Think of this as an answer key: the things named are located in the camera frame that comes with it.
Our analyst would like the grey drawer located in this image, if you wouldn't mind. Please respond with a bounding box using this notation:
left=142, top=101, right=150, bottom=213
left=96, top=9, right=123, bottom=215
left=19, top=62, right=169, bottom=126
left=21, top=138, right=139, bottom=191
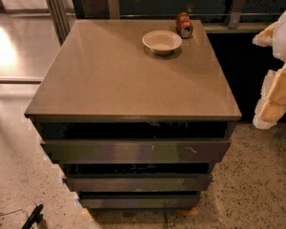
left=42, top=139, right=231, bottom=164
left=65, top=174, right=213, bottom=192
left=81, top=194, right=200, bottom=210

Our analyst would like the grey top drawer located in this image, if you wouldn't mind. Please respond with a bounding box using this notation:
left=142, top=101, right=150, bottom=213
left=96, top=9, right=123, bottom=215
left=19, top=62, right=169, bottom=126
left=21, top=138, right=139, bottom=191
left=42, top=139, right=231, bottom=164

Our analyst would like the thin grey floor cable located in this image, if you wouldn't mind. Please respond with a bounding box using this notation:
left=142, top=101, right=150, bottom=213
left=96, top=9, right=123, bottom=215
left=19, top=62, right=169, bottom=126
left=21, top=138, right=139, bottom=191
left=0, top=208, right=31, bottom=219

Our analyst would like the orange soda can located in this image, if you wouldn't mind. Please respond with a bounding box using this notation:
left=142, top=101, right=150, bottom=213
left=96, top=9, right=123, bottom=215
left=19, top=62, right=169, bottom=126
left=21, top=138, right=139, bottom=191
left=175, top=12, right=194, bottom=38

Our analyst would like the black tool on floor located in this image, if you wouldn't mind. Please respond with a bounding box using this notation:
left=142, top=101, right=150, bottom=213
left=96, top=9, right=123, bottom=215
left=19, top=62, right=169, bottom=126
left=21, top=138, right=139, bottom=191
left=21, top=204, right=44, bottom=229

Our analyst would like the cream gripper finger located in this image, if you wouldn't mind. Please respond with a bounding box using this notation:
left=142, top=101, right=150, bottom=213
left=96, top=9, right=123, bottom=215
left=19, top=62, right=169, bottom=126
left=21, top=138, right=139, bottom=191
left=253, top=63, right=286, bottom=130
left=252, top=23, right=276, bottom=47

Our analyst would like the grey bottom drawer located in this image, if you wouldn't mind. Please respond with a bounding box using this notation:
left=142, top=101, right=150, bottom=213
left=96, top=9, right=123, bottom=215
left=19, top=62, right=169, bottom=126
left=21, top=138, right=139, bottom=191
left=81, top=194, right=200, bottom=210

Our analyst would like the grey drawer cabinet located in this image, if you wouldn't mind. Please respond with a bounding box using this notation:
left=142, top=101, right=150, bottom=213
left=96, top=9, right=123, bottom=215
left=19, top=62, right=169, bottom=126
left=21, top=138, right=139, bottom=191
left=25, top=20, right=241, bottom=202

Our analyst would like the white bowl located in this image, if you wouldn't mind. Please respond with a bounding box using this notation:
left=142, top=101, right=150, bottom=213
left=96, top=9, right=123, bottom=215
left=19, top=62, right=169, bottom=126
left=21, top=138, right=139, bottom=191
left=142, top=31, right=182, bottom=55

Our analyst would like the grey middle drawer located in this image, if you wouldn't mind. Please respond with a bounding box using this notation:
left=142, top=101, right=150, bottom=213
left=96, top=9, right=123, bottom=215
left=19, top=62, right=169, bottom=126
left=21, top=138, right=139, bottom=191
left=65, top=174, right=213, bottom=192

